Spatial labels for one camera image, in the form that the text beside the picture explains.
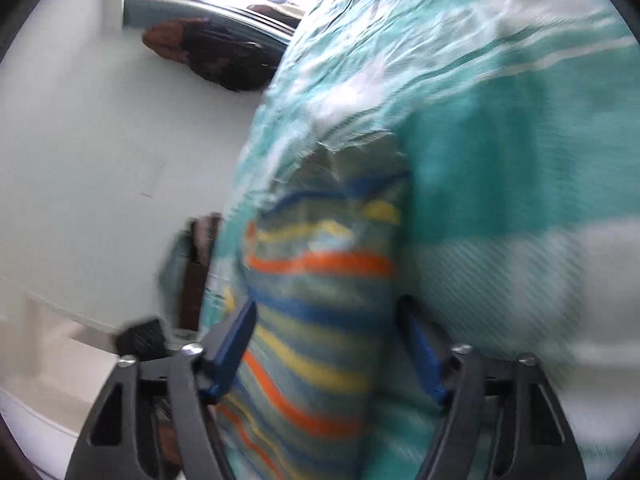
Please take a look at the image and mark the window frame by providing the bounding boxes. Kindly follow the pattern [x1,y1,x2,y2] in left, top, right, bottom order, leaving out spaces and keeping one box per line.
[122,0,303,53]

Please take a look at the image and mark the teal plaid bedsheet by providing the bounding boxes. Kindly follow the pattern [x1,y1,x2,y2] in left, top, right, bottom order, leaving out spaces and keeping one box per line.
[159,0,640,480]

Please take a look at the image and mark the dark hanging bag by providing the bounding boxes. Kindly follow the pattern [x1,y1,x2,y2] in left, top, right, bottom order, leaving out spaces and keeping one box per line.
[142,17,291,93]

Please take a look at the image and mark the striped knit sweater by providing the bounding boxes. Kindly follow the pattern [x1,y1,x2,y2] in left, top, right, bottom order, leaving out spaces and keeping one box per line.
[217,147,413,480]

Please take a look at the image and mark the brown cloth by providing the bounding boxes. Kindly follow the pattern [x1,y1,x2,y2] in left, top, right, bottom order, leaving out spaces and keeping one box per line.
[247,2,307,25]

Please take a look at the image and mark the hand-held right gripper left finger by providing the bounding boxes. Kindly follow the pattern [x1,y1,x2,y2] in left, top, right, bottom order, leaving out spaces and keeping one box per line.
[64,297,259,480]

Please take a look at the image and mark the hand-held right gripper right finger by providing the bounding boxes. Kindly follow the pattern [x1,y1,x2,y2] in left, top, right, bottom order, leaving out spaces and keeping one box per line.
[397,296,589,480]

